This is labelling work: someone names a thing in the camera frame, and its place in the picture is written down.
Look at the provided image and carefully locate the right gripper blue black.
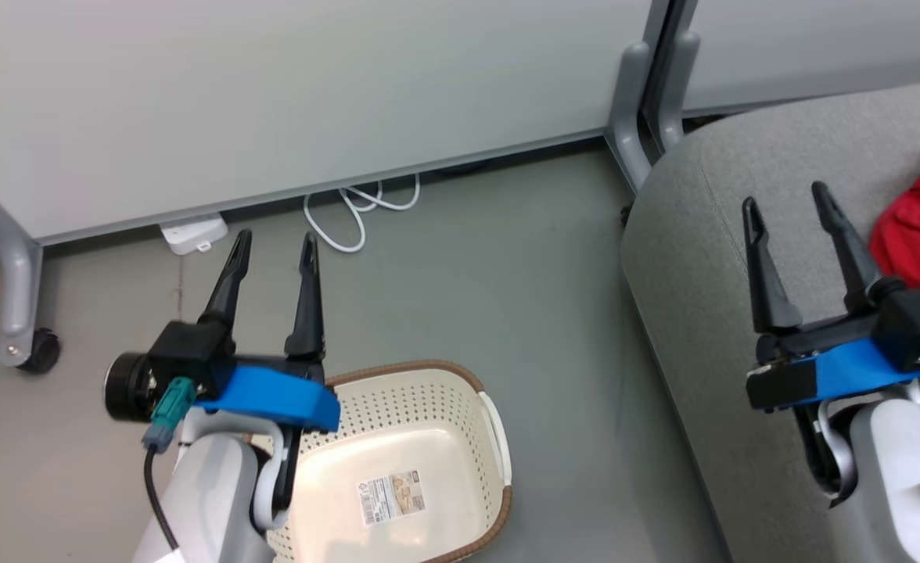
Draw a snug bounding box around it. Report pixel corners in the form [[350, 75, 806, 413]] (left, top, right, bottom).
[[742, 181, 920, 413]]

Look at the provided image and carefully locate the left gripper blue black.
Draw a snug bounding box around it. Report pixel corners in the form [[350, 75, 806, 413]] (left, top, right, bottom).
[[104, 229, 341, 432]]

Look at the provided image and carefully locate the cream perforated laundry basket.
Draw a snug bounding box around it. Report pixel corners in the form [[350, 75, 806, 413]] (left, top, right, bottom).
[[245, 360, 514, 563]]

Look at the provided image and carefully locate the printed paper basket label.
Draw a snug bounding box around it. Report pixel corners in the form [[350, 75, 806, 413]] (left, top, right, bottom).
[[358, 469, 427, 526]]

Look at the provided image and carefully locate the white power strip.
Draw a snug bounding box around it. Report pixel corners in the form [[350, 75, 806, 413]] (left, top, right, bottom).
[[159, 213, 228, 256]]

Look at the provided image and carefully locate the grey fabric sofa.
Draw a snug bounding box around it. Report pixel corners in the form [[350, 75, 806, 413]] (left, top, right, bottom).
[[620, 78, 920, 563]]

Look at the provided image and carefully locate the wide white partition panel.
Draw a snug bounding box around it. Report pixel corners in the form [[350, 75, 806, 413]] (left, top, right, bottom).
[[0, 0, 668, 245]]

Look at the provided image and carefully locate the black caster wheel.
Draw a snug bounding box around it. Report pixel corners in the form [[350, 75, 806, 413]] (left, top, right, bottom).
[[16, 328, 62, 374]]

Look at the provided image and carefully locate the narrow white partition panel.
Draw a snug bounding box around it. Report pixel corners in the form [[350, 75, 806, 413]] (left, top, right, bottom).
[[679, 0, 920, 117]]

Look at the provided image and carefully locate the grey curved partition leg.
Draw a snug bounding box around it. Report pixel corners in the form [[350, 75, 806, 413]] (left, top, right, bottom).
[[605, 39, 656, 192], [658, 30, 701, 153]]

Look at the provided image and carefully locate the grey partition leg with caster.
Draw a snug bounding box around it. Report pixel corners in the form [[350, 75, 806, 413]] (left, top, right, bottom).
[[0, 168, 44, 368]]

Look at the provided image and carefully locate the white looped power cable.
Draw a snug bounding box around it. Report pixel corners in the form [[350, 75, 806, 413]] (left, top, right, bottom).
[[302, 174, 422, 254]]

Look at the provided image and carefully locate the left arm cable teal connector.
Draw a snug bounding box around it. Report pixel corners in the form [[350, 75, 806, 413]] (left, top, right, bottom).
[[142, 377, 197, 552]]

